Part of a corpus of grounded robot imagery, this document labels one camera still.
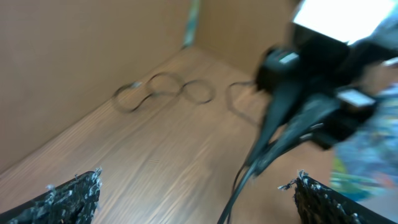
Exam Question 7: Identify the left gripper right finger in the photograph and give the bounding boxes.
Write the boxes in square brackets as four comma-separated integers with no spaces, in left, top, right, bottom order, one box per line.
[278,170,396,224]

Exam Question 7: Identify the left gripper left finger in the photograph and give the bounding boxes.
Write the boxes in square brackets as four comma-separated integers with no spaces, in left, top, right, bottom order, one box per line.
[1,167,102,224]

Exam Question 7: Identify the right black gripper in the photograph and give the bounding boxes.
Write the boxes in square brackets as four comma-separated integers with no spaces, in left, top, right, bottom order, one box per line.
[245,77,379,177]

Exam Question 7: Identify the black usb cable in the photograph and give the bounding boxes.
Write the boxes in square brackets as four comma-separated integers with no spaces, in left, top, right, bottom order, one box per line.
[111,72,216,114]
[216,80,312,224]

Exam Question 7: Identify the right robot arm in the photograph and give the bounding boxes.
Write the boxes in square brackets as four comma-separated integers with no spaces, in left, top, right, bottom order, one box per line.
[245,0,397,175]

